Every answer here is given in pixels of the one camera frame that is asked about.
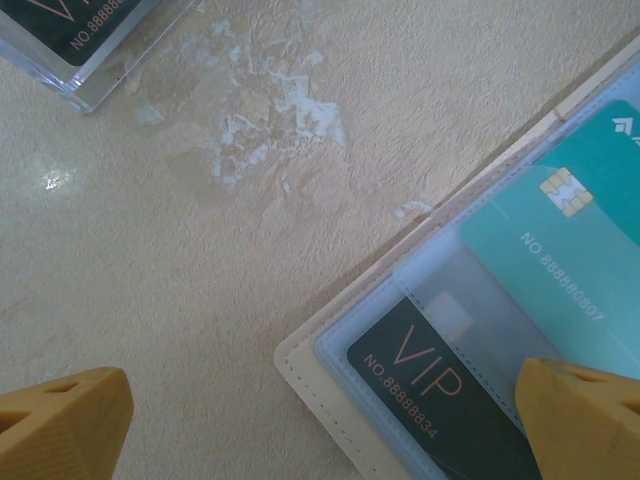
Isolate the clear acrylic card organizer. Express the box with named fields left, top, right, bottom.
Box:
left=0, top=0, right=200, bottom=114

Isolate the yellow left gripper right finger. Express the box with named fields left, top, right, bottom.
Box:
left=514, top=357, right=640, bottom=480

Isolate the black VIP card stack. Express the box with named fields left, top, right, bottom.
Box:
left=23, top=0, right=162, bottom=68

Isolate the black VIP credit card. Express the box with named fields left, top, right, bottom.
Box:
left=346, top=296, right=545, bottom=480

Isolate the teal credit card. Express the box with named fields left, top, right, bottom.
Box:
left=458, top=98, right=640, bottom=382

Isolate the beige card holder wallet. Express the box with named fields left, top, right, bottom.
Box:
left=273, top=34, right=640, bottom=480

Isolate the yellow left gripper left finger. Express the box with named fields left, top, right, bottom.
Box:
left=0, top=366, right=134, bottom=480

